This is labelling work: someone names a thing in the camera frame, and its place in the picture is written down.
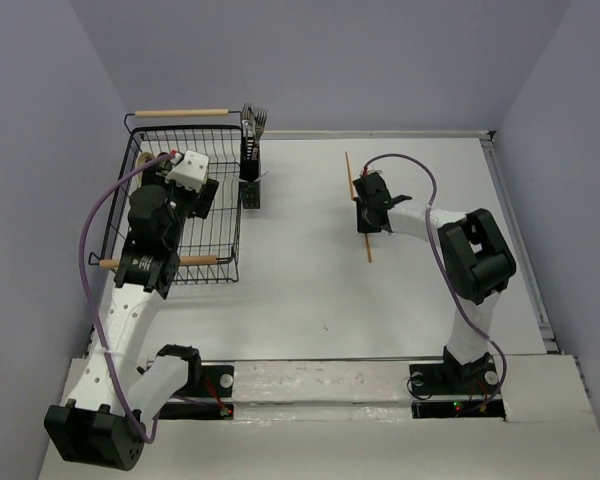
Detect black fork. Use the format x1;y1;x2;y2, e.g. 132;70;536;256
254;108;268;142

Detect all silver fork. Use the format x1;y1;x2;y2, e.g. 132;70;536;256
240;103;255;137

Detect orange wooden chopstick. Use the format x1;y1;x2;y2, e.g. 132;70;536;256
364;233;373;264
344;151;356;202

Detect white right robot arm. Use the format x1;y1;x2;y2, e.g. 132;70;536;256
353;172;517;395

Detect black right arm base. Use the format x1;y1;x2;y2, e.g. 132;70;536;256
406;355;506;420

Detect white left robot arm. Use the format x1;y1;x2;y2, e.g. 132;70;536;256
44;171;219;471

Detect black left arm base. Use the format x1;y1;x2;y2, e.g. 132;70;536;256
159;364;235;421

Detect black perforated utensil caddy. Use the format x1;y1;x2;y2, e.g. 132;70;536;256
239;136;261;210

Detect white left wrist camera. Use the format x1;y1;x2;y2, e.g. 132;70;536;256
165;150;210;192

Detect black wire dish rack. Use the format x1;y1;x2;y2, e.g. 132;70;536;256
86;117;244;291

